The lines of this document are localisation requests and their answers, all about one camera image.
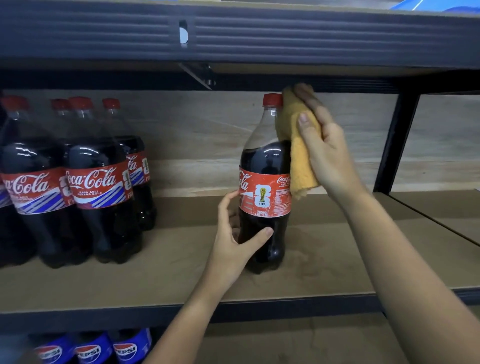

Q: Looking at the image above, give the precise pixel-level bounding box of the person's right hand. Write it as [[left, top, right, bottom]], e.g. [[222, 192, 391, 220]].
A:
[[293, 83, 371, 206]]

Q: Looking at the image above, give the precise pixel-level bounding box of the person's left hand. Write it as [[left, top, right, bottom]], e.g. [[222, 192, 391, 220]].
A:
[[203, 191, 274, 290]]

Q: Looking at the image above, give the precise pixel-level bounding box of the yellow cleaning cloth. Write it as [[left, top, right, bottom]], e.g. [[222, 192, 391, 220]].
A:
[[275, 85, 323, 200]]

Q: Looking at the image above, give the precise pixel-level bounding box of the cola bottle with trophy label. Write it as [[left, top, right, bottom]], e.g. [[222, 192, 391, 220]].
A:
[[237, 93, 293, 275]]

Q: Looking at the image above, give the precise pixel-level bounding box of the person's right forearm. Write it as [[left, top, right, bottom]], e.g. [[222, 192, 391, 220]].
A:
[[332, 187, 480, 364]]

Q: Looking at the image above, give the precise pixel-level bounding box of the person's left forearm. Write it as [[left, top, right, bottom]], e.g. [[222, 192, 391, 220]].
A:
[[144, 279, 241, 364]]

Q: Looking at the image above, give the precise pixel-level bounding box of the brown wooden shelf board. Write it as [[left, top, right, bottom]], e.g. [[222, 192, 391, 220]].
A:
[[0, 189, 480, 314], [390, 189, 480, 245]]

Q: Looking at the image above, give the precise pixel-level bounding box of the black metal shelf rack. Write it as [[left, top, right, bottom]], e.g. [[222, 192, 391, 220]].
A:
[[0, 0, 480, 334]]

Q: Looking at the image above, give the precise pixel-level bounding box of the cola bottle with striped label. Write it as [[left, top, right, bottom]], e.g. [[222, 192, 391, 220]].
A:
[[0, 95, 94, 269], [0, 180, 38, 269], [50, 98, 76, 160], [64, 97, 144, 265], [102, 98, 157, 232]]

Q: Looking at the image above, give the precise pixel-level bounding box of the blue label soda bottle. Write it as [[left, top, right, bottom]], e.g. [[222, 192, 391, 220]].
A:
[[73, 331, 114, 364], [32, 334, 77, 364], [110, 328, 154, 364]]

